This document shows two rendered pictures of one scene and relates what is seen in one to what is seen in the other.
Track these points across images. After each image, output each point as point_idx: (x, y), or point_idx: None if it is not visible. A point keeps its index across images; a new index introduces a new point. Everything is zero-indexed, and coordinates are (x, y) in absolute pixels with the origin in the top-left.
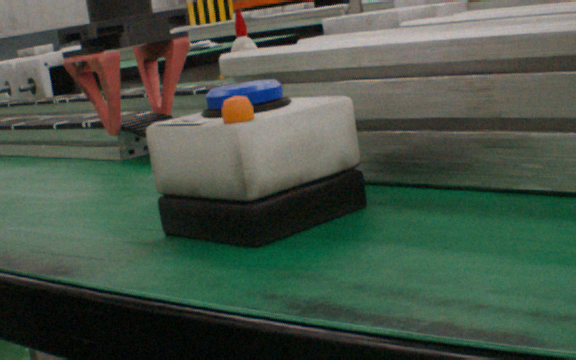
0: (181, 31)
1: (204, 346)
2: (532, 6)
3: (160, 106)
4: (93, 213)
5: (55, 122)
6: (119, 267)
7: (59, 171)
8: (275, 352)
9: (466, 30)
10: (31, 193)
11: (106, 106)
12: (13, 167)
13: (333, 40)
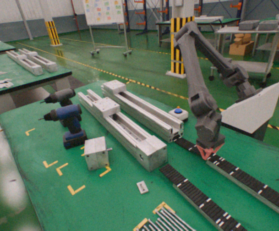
0: (197, 143)
1: None
2: (129, 135)
3: (204, 156)
4: None
5: (242, 173)
6: (189, 115)
7: (226, 158)
8: None
9: (156, 108)
10: None
11: (214, 150)
12: (249, 173)
13: (168, 116)
